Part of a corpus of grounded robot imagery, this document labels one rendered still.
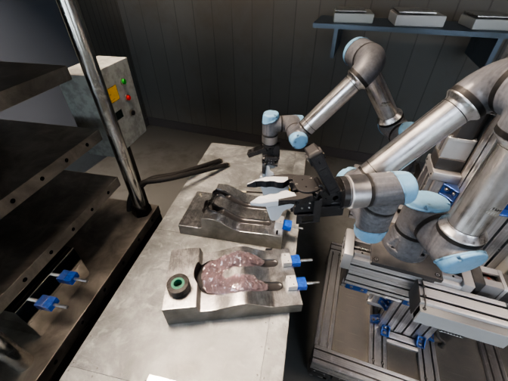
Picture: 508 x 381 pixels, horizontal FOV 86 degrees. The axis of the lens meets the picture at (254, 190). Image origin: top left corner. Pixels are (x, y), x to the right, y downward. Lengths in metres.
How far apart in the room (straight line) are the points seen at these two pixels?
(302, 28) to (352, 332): 2.63
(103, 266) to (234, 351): 0.70
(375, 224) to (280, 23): 2.69
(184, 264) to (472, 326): 0.99
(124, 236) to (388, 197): 1.23
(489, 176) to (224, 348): 0.91
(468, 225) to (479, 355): 1.31
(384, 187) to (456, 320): 0.64
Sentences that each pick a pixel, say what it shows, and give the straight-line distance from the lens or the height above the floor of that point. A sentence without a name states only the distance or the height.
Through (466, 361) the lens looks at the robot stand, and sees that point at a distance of 2.04.
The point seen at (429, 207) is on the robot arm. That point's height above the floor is 1.27.
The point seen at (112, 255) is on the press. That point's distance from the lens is 1.46.
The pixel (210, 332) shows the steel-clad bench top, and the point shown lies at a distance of 1.12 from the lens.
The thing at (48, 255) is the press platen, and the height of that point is 1.01.
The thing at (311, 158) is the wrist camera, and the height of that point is 1.54.
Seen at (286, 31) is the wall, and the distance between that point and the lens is 3.16.
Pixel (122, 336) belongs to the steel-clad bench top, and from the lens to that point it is 1.20.
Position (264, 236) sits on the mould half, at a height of 0.88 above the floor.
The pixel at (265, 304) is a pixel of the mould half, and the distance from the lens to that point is 1.08.
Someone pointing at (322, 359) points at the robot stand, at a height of 0.23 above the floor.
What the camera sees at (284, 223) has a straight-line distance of 1.27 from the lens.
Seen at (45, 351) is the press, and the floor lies 0.79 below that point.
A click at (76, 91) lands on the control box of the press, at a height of 1.40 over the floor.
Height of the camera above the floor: 1.82
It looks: 39 degrees down
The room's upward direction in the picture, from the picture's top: straight up
